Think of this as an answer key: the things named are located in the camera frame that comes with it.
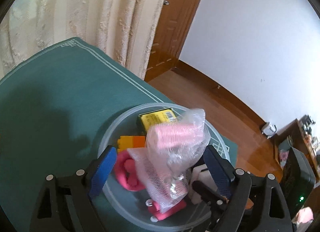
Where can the pink towel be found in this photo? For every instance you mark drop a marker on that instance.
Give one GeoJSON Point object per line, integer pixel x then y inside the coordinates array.
{"type": "Point", "coordinates": [125, 172]}

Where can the large mesh bag pink item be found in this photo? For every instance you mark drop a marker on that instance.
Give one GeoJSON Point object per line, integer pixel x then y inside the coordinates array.
{"type": "Point", "coordinates": [183, 142]}

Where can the orange yellow toy block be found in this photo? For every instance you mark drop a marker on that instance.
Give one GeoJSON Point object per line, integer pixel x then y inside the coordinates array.
{"type": "Point", "coordinates": [127, 142]}

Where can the green box yellow label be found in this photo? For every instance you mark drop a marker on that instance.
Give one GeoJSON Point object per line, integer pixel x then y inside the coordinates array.
{"type": "Point", "coordinates": [148, 119]}

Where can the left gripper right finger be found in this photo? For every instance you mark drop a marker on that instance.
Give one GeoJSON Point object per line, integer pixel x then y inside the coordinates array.
{"type": "Point", "coordinates": [252, 203]}

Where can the clear plastic bowl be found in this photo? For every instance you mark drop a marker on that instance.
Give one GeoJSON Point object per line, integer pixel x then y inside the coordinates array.
{"type": "Point", "coordinates": [131, 205]}

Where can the cream embroidered curtain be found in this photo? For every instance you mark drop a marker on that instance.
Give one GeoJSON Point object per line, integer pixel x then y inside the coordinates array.
{"type": "Point", "coordinates": [122, 29]}

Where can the wooden door frame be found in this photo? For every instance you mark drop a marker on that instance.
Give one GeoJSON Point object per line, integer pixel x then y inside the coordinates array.
{"type": "Point", "coordinates": [171, 32]}

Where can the white sponge block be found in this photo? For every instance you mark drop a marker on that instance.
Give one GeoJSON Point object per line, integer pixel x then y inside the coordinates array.
{"type": "Point", "coordinates": [200, 178]}

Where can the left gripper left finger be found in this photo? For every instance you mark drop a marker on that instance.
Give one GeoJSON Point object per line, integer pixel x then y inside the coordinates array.
{"type": "Point", "coordinates": [51, 212]}

